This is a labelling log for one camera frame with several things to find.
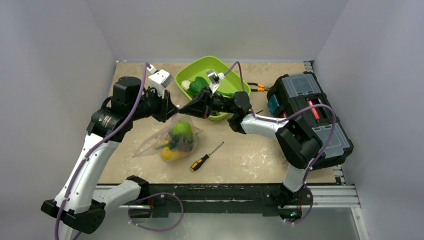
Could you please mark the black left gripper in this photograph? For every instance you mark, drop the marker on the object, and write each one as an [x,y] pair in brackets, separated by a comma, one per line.
[167,108]

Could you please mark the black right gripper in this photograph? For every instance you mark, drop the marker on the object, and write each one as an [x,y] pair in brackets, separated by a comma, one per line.
[205,104]

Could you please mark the green apple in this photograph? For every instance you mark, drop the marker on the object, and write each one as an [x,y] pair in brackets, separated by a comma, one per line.
[182,128]

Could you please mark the clear zip bag pink dots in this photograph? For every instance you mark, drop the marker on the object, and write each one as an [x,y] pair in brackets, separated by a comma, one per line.
[147,147]

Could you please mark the green plastic tray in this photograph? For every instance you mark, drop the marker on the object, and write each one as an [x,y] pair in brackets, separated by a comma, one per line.
[232,82]

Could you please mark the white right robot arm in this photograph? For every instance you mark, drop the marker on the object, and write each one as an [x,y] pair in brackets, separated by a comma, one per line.
[299,144]

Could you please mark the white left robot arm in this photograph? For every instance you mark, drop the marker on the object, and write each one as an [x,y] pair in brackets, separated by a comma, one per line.
[77,208]

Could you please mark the green bok choy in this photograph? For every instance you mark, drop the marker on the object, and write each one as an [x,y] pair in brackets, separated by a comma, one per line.
[196,85]

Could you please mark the yellow black screwdriver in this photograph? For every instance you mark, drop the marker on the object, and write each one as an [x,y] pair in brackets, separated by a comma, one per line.
[198,163]

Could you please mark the black toolbox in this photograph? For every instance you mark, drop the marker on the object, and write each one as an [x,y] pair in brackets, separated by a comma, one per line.
[293,92]

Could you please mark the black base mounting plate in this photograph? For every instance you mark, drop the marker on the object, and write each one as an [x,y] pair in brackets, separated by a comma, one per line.
[287,212]

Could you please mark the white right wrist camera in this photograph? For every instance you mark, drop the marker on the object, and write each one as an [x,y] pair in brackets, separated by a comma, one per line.
[215,80]

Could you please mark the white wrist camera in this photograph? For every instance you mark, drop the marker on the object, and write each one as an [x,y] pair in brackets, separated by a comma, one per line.
[215,80]
[159,79]

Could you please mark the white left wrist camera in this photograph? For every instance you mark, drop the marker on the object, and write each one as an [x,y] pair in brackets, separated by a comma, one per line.
[159,79]

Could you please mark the orange handled pliers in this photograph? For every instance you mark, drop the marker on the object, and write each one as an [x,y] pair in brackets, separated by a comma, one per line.
[258,87]

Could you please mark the aluminium frame rail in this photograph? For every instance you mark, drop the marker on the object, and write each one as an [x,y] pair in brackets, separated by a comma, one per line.
[334,195]

